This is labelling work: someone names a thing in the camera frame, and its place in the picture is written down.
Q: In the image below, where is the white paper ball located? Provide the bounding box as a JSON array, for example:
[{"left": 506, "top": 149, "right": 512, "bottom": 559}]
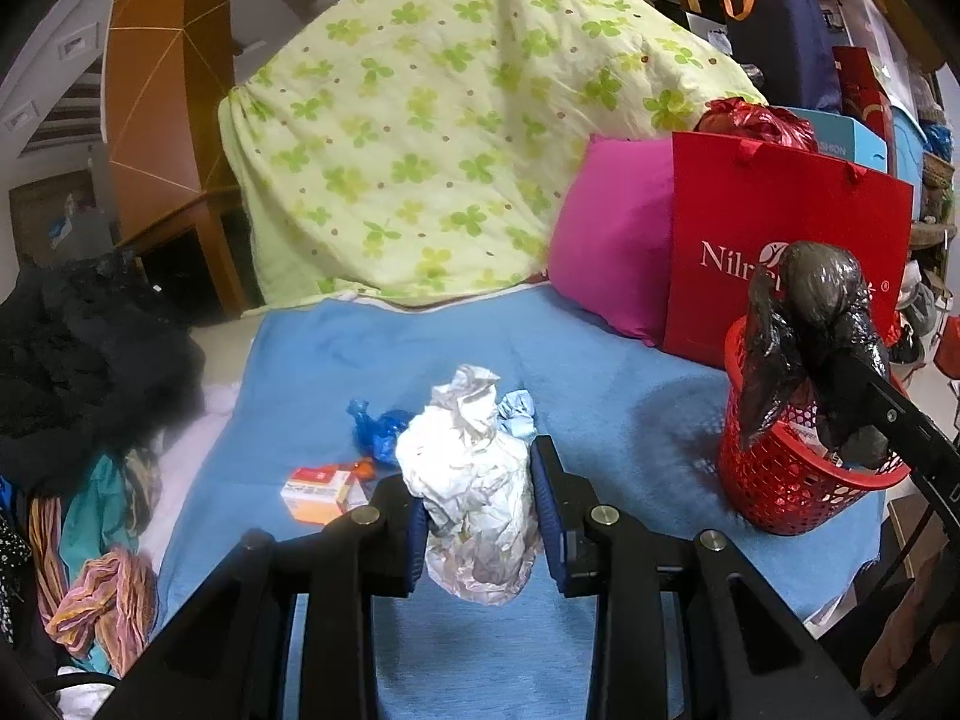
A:
[{"left": 395, "top": 364, "right": 542, "bottom": 606}]

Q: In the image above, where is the orange white medicine box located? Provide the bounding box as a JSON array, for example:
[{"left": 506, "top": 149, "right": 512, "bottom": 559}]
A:
[{"left": 280, "top": 466, "right": 368, "bottom": 527}]

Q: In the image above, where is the blue towel blanket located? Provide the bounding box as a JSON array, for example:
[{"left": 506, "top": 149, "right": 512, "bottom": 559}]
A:
[{"left": 158, "top": 286, "right": 884, "bottom": 718}]

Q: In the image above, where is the light blue shoe box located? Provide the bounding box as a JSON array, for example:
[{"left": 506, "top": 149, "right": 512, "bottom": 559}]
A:
[{"left": 789, "top": 107, "right": 889, "bottom": 172}]

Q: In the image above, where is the pink striped garment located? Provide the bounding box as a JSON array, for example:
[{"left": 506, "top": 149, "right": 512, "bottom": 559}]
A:
[{"left": 28, "top": 499, "right": 158, "bottom": 678}]

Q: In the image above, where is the navy tote bag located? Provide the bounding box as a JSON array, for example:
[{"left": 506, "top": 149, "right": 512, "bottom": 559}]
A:
[{"left": 722, "top": 0, "right": 841, "bottom": 112}]

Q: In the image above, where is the black white dotted garment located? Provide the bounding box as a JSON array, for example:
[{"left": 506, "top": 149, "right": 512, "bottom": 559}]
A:
[{"left": 0, "top": 515, "right": 32, "bottom": 645}]

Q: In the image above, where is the red mesh plastic basket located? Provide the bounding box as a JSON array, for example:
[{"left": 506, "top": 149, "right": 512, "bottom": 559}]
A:
[{"left": 716, "top": 317, "right": 908, "bottom": 536}]

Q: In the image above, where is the orange wrapper bundle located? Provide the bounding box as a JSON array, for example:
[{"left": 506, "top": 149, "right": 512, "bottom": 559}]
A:
[{"left": 352, "top": 458, "right": 376, "bottom": 481}]

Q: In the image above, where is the teal garment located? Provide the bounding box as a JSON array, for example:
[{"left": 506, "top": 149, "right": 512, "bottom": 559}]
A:
[{"left": 59, "top": 455, "right": 137, "bottom": 673}]

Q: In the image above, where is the green clover quilt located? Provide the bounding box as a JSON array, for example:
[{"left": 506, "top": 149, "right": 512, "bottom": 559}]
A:
[{"left": 218, "top": 0, "right": 758, "bottom": 309}]

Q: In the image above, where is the red Nilrich paper bag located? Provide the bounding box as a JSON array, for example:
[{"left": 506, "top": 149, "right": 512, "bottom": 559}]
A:
[{"left": 662, "top": 132, "right": 913, "bottom": 367}]

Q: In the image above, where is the black plastic bag trash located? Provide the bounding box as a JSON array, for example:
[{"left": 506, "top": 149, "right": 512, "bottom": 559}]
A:
[{"left": 739, "top": 241, "right": 890, "bottom": 470}]

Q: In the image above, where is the blue plastic bag trash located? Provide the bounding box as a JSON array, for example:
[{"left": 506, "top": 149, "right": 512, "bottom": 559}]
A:
[{"left": 347, "top": 398, "right": 413, "bottom": 466}]

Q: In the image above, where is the black clothing pile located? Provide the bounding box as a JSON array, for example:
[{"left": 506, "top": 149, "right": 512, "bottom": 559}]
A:
[{"left": 2, "top": 252, "right": 205, "bottom": 497}]

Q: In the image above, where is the blue plastic storage bin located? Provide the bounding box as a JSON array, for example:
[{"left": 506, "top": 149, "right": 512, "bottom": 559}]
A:
[{"left": 892, "top": 106, "right": 926, "bottom": 220}]

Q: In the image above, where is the magenta pillow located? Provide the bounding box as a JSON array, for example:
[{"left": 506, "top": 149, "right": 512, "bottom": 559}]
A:
[{"left": 547, "top": 135, "right": 674, "bottom": 346}]

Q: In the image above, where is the red plastic bag in paper bag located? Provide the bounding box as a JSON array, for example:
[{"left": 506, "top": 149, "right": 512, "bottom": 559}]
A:
[{"left": 695, "top": 98, "right": 818, "bottom": 153}]

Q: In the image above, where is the clear plastic storage box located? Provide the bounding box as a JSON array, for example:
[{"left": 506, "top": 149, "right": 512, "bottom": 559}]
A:
[{"left": 817, "top": 0, "right": 910, "bottom": 83}]

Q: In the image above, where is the person's right hand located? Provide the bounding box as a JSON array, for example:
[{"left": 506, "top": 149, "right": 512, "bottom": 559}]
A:
[{"left": 859, "top": 546, "right": 958, "bottom": 697}]

